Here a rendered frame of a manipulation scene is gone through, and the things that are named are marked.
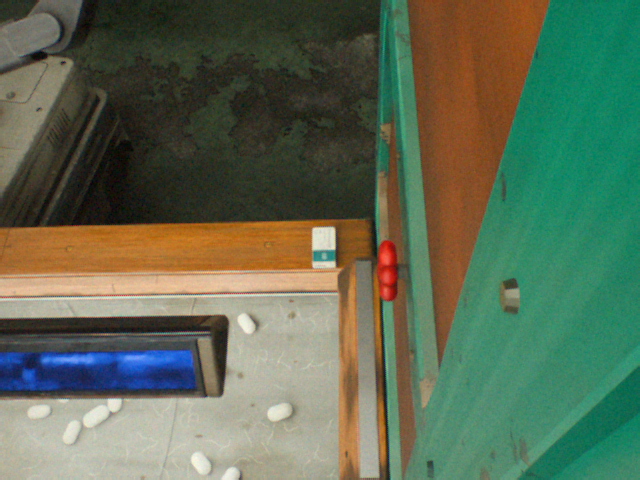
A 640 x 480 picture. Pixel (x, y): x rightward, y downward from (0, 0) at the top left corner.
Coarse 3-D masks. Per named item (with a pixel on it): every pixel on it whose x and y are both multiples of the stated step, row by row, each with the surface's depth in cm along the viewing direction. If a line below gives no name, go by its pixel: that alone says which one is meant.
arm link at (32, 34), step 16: (32, 16) 81; (48, 16) 81; (0, 32) 84; (16, 32) 81; (32, 32) 81; (48, 32) 82; (0, 48) 84; (16, 48) 82; (32, 48) 82; (0, 64) 85; (16, 64) 85; (32, 64) 90
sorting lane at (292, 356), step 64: (256, 320) 99; (320, 320) 98; (256, 384) 94; (320, 384) 93; (0, 448) 91; (64, 448) 91; (128, 448) 90; (192, 448) 90; (256, 448) 89; (320, 448) 89
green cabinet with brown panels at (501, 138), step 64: (384, 0) 65; (448, 0) 33; (512, 0) 20; (576, 0) 10; (384, 64) 71; (448, 64) 33; (512, 64) 20; (576, 64) 11; (384, 128) 81; (448, 128) 33; (512, 128) 15; (576, 128) 11; (384, 192) 93; (448, 192) 34; (512, 192) 15; (576, 192) 11; (448, 256) 34; (512, 256) 15; (576, 256) 11; (384, 320) 83; (448, 320) 35; (512, 320) 15; (576, 320) 11; (448, 384) 26; (512, 384) 15; (576, 384) 11; (448, 448) 26; (512, 448) 15; (576, 448) 13
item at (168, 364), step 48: (0, 336) 59; (48, 336) 59; (96, 336) 58; (144, 336) 58; (192, 336) 58; (0, 384) 61; (48, 384) 61; (96, 384) 61; (144, 384) 61; (192, 384) 61
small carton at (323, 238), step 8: (320, 232) 100; (328, 232) 100; (312, 240) 100; (320, 240) 100; (328, 240) 100; (312, 248) 99; (320, 248) 99; (328, 248) 99; (312, 256) 99; (320, 256) 98; (328, 256) 98; (320, 264) 99; (328, 264) 99
